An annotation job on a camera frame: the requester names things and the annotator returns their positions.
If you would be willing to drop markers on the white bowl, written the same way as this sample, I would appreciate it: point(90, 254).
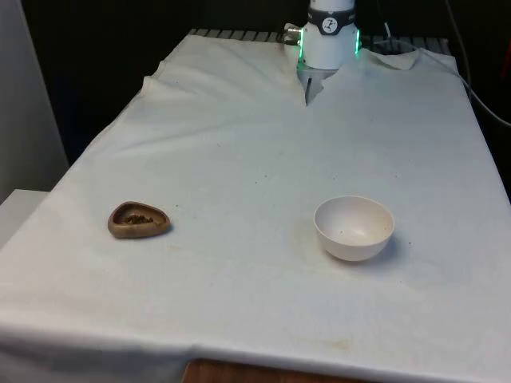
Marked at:
point(351, 247)

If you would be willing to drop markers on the coffee beans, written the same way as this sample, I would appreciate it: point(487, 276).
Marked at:
point(137, 219)

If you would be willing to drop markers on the brown cup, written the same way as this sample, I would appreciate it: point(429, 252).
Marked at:
point(137, 233)

